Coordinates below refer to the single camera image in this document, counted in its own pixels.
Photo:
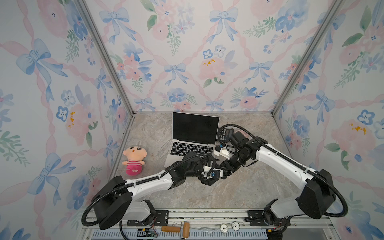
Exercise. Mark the silver laptop black screen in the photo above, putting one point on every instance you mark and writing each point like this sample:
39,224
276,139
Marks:
192,133

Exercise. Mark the plush doll pink striped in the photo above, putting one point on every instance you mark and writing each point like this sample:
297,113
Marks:
135,160

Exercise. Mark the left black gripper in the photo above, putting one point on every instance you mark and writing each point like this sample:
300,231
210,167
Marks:
206,162

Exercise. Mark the black wireless mouse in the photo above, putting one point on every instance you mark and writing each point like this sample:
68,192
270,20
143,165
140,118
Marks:
209,182

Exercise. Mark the wooden handle roller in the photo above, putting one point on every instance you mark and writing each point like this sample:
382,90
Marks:
184,230

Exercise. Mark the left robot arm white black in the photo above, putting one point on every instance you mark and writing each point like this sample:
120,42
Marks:
120,199

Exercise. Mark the aluminium front rail frame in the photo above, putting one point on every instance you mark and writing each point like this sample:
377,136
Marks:
205,225

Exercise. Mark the black calculator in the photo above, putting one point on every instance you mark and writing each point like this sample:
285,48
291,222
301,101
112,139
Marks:
224,135

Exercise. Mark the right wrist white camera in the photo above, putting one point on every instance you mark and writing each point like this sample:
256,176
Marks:
223,152

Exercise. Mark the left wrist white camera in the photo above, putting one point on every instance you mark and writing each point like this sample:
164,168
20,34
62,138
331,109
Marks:
210,173

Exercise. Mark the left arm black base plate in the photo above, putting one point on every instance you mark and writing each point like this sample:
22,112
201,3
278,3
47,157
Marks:
158,219

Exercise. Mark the white round knob right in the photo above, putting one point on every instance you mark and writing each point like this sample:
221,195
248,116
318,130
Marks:
235,226

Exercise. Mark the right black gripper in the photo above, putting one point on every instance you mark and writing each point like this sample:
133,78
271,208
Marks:
223,165

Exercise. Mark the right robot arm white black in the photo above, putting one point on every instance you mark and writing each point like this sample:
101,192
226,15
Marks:
318,195

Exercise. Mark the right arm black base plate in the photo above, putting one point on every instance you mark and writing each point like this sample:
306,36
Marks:
258,218

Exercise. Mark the white round knob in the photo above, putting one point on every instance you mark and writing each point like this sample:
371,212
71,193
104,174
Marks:
235,226
224,228

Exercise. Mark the white round knob left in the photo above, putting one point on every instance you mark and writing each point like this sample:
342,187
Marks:
224,228

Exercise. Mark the wrist white camera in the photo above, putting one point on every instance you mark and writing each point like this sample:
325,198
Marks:
223,152
210,173

